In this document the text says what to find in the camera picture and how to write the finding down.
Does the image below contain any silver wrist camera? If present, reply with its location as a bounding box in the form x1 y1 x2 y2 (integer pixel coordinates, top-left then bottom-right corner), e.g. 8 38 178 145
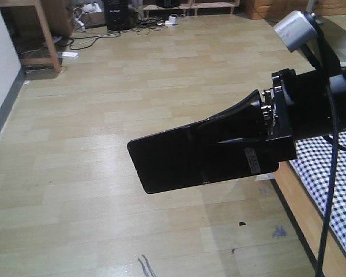
273 10 317 52

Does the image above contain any wooden shelf unit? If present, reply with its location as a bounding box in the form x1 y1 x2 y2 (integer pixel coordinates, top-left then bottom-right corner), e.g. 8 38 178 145
142 1 240 17

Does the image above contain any black white checkered bedsheet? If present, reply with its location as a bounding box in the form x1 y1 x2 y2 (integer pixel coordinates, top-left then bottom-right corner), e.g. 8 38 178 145
290 137 346 252

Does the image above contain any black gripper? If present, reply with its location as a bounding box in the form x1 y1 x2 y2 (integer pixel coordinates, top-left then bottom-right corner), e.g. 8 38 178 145
197 69 346 162

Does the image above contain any wooden cabinet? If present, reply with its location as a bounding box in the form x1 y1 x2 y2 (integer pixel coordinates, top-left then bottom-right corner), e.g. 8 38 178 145
241 0 308 20

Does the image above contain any wooden desk frame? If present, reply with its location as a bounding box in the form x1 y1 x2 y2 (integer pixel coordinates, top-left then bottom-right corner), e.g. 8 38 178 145
0 0 63 73

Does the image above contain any black camera cable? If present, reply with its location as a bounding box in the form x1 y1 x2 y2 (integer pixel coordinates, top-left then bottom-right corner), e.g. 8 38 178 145
301 43 346 277

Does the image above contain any black computer tower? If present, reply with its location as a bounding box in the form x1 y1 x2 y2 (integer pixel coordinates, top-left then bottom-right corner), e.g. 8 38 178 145
103 0 131 31

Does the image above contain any white power strip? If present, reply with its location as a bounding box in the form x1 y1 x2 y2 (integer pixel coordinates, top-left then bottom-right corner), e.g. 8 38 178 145
164 16 177 26

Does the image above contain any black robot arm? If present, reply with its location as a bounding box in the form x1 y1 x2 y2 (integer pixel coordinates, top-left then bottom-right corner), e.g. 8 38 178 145
197 69 346 161

